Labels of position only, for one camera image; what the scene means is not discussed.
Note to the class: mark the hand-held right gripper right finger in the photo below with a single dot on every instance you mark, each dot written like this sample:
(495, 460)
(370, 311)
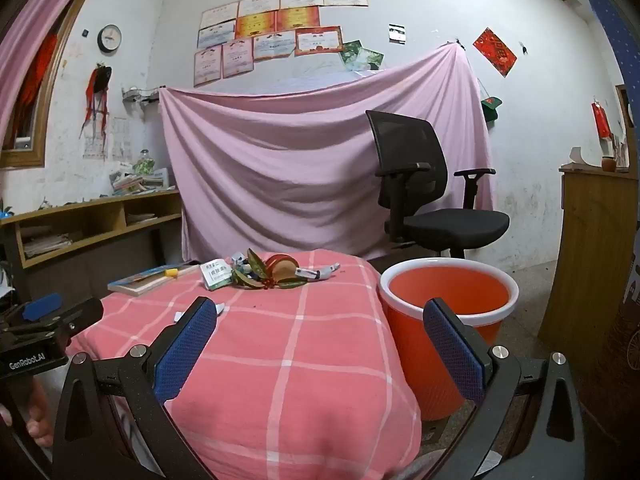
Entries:
(452, 355)

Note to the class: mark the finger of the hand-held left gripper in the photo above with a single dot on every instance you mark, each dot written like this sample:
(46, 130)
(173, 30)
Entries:
(42, 307)
(82, 312)

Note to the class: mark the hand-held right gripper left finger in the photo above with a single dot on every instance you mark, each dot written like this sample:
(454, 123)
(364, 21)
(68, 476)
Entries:
(185, 350)

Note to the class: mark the orange plastic bucket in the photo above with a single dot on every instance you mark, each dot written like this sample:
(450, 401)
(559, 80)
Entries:
(450, 290)

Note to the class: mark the white green medicine packet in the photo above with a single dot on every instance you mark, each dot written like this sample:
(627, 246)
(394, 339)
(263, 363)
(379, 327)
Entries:
(216, 274)

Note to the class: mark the green leaf scrap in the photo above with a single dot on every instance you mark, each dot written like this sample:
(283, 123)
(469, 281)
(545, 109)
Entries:
(246, 280)

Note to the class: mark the small white blue wrapper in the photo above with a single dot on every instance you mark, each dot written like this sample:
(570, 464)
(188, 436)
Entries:
(239, 261)

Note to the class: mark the red green leaf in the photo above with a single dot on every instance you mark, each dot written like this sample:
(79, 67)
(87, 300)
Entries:
(256, 262)
(290, 284)

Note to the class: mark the silver blue wrapper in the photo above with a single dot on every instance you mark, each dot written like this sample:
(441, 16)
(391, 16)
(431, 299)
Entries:
(320, 271)

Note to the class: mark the person's left hand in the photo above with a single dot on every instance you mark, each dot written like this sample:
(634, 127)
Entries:
(39, 425)

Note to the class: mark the pile of papers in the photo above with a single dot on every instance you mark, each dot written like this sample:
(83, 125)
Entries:
(141, 218)
(50, 245)

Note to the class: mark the blue cover book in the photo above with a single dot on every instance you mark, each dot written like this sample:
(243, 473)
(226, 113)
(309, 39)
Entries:
(145, 280)

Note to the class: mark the wooden shelf unit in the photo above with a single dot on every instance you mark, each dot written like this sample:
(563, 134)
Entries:
(100, 210)

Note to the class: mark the red checked blanket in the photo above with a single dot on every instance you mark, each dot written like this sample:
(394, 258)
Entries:
(300, 360)

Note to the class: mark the black office chair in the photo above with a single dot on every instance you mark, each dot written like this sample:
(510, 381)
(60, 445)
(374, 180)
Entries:
(450, 225)

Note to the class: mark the stack of books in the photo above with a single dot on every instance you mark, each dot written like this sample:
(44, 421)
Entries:
(142, 182)

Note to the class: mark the glass jar with green contents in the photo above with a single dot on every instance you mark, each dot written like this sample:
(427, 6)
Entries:
(145, 164)

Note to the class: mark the brown printed cloth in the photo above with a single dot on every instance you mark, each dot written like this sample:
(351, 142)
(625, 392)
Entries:
(620, 340)

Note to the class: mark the wooden cabinet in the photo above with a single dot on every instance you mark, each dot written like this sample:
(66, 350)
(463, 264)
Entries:
(585, 240)

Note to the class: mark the pink hanging sheet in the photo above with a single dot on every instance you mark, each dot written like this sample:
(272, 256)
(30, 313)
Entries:
(280, 160)

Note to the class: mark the red tassel ornament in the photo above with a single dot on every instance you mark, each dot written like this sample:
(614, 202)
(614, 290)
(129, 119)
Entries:
(96, 90)

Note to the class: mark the red hanging cloth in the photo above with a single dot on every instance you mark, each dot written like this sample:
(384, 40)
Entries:
(37, 80)

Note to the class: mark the white curved ornament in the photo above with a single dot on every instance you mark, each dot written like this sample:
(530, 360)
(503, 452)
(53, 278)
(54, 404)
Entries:
(579, 156)

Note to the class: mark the small brown pot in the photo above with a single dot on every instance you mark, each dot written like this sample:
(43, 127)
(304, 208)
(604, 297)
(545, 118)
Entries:
(608, 164)

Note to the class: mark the red hanging charm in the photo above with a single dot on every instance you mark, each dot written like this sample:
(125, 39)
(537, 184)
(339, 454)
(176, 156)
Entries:
(601, 120)

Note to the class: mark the pink window curtain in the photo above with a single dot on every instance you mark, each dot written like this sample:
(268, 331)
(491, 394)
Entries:
(40, 25)

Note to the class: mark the framed picture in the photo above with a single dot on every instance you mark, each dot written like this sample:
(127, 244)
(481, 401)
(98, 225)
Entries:
(625, 105)

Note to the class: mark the green landscape photo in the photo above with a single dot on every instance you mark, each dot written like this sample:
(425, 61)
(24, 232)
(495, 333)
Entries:
(371, 59)
(350, 51)

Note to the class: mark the small black white photo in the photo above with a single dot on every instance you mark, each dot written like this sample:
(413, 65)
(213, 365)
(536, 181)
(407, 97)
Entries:
(397, 33)

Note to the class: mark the blue dotted curtain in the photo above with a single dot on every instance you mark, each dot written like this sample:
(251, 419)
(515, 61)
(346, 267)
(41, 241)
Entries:
(615, 15)

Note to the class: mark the paper wall calendar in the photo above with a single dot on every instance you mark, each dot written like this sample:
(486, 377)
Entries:
(107, 137)

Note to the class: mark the wooden window frame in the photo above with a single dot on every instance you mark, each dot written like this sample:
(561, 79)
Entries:
(47, 110)

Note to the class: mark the round wall clock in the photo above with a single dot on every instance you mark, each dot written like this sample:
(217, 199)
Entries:
(109, 39)

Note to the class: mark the red paper wall decoration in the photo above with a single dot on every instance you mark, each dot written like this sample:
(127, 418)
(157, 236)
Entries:
(495, 52)

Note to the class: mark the group of wall certificates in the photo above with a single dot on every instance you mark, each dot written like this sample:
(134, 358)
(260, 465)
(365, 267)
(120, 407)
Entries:
(280, 25)

